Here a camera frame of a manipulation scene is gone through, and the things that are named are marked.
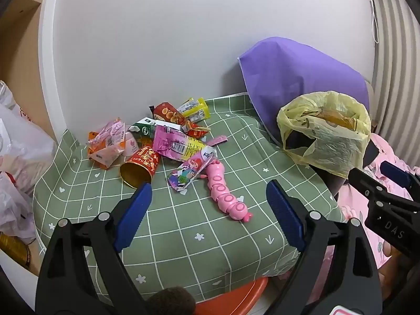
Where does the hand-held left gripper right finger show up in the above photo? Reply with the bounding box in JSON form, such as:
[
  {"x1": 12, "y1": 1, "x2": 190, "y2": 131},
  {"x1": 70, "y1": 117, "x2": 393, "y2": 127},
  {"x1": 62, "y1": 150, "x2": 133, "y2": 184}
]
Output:
[{"x1": 266, "y1": 180, "x2": 384, "y2": 315}]

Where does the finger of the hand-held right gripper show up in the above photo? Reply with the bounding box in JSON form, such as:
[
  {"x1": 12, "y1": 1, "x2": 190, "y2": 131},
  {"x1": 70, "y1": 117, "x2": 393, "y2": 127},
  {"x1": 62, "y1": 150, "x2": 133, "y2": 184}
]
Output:
[
  {"x1": 381, "y1": 161, "x2": 420, "y2": 201},
  {"x1": 348, "y1": 167, "x2": 388, "y2": 201}
]

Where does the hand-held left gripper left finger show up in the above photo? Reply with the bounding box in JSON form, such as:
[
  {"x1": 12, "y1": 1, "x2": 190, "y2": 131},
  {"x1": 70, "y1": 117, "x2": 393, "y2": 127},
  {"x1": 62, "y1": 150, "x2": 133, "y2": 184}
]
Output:
[{"x1": 36, "y1": 181, "x2": 153, "y2": 315}]

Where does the yellow plastic trash bag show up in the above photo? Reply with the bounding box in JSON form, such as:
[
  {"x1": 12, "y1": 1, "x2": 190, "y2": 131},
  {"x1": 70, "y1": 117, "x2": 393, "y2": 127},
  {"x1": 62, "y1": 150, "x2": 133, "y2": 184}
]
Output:
[{"x1": 276, "y1": 91, "x2": 372, "y2": 179}]

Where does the red paper cup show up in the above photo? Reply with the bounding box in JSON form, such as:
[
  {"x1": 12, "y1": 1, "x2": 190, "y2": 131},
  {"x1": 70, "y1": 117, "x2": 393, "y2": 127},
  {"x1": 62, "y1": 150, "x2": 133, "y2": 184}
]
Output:
[{"x1": 119, "y1": 145, "x2": 161, "y2": 188}]

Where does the orange pink wrapper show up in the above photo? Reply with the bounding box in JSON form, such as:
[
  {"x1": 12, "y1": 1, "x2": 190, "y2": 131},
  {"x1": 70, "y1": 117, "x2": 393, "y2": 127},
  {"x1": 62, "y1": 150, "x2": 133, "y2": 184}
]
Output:
[{"x1": 88, "y1": 131, "x2": 127, "y2": 170}]

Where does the cartoon print wrapper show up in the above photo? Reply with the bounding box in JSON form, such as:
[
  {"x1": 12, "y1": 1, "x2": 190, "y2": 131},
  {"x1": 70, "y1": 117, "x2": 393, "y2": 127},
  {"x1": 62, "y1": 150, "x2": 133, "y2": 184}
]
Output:
[{"x1": 166, "y1": 147, "x2": 218, "y2": 195}]

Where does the pink yellow snack packet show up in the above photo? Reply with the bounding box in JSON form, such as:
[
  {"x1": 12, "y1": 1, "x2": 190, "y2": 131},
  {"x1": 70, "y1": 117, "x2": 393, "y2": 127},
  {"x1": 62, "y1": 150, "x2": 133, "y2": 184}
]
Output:
[{"x1": 153, "y1": 125, "x2": 209, "y2": 163}]

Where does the green white milk carton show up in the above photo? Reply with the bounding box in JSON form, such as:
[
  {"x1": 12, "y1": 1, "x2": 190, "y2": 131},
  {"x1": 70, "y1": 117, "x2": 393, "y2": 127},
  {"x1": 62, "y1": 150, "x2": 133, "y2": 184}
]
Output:
[{"x1": 128, "y1": 117, "x2": 184, "y2": 138}]

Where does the clear pink wrapper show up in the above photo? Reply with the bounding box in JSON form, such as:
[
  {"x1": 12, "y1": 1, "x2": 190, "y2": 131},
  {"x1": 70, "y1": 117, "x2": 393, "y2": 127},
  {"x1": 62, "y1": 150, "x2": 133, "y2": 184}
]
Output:
[{"x1": 87, "y1": 117, "x2": 127, "y2": 148}]

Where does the small red gold wrapper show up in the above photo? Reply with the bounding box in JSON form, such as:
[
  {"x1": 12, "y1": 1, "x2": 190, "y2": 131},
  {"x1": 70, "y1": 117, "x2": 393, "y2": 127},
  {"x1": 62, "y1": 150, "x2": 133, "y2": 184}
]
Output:
[{"x1": 180, "y1": 120, "x2": 211, "y2": 138}]

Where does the red chips wrapper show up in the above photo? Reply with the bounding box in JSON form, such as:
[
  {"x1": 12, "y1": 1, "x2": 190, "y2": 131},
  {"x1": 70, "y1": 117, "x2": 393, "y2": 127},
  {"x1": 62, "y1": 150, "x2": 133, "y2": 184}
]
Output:
[{"x1": 149, "y1": 102, "x2": 185, "y2": 125}]

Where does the yellow snack wrapper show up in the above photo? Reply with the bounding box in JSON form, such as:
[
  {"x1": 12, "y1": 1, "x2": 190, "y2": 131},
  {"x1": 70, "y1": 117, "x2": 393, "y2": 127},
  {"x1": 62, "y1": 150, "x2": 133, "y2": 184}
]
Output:
[{"x1": 178, "y1": 97, "x2": 211, "y2": 123}]

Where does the pink floral bedsheet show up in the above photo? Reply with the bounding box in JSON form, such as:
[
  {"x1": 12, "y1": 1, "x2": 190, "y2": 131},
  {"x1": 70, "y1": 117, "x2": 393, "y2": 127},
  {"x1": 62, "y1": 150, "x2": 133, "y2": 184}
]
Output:
[{"x1": 305, "y1": 133, "x2": 420, "y2": 306}]

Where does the pink caterpillar toy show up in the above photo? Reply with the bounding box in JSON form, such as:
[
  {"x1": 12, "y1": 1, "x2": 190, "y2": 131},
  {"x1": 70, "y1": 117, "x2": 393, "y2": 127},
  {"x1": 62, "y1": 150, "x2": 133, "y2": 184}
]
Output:
[{"x1": 203, "y1": 153, "x2": 254, "y2": 224}]

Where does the green checked tablecloth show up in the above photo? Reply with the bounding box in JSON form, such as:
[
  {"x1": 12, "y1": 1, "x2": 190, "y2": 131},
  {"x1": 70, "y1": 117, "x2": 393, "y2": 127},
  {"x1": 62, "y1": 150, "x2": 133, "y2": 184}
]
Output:
[{"x1": 33, "y1": 92, "x2": 347, "y2": 302}]

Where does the orange snack packet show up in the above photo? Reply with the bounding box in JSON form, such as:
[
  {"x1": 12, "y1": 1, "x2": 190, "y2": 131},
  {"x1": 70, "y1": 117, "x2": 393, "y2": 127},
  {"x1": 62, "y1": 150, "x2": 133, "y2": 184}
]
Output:
[{"x1": 317, "y1": 108, "x2": 360, "y2": 130}]

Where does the small pink white bottle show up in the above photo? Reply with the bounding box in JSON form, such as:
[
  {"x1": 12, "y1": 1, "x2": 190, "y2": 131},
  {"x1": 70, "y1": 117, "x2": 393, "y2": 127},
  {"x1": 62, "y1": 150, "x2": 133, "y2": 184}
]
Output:
[{"x1": 123, "y1": 130, "x2": 140, "y2": 156}]

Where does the dark fuzzy cloth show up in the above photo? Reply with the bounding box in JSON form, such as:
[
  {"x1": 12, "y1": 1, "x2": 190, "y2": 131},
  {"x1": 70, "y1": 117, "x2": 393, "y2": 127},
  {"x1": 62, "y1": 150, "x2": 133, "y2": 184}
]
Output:
[{"x1": 144, "y1": 286, "x2": 197, "y2": 315}]

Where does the orange plastic stool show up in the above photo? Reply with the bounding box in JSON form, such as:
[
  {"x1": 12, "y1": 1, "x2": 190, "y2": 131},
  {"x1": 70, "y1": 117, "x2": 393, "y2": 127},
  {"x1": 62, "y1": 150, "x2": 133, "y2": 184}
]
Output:
[{"x1": 195, "y1": 277, "x2": 270, "y2": 315}]

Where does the grey striped curtain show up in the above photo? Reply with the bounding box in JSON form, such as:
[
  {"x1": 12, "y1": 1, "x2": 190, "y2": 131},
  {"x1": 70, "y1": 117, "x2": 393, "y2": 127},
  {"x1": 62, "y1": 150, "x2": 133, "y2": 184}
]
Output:
[{"x1": 371, "y1": 0, "x2": 420, "y2": 168}]

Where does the gold metal can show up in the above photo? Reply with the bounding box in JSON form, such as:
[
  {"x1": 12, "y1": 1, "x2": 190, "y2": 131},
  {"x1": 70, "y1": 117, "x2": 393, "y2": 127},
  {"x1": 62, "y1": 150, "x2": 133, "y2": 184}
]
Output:
[{"x1": 0, "y1": 231, "x2": 32, "y2": 271}]

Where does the purple fabric bag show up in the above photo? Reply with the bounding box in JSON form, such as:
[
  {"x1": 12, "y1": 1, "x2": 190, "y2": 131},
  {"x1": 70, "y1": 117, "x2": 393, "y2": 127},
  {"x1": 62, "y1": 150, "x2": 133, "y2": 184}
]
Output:
[{"x1": 237, "y1": 36, "x2": 371, "y2": 145}]

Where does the white plastic bag red print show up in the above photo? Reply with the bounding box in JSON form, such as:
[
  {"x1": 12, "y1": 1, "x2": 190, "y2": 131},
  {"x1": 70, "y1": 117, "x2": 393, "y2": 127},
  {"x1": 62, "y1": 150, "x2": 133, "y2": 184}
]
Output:
[{"x1": 0, "y1": 82, "x2": 59, "y2": 197}]

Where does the wooden shelf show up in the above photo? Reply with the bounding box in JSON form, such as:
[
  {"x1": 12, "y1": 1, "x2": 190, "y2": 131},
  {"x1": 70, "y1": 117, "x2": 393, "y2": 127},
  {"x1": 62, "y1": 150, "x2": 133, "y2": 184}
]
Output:
[{"x1": 0, "y1": 0, "x2": 56, "y2": 138}]

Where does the white cord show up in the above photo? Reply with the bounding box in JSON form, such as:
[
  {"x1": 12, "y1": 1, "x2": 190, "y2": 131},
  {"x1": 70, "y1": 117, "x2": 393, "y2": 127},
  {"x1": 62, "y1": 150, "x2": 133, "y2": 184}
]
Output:
[{"x1": 369, "y1": 0, "x2": 380, "y2": 44}]

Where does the white door frame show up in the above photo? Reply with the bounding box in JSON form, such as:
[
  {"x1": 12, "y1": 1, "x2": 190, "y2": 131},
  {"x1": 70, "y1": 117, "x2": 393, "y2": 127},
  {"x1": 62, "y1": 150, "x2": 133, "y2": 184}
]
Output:
[{"x1": 37, "y1": 0, "x2": 71, "y2": 138}]

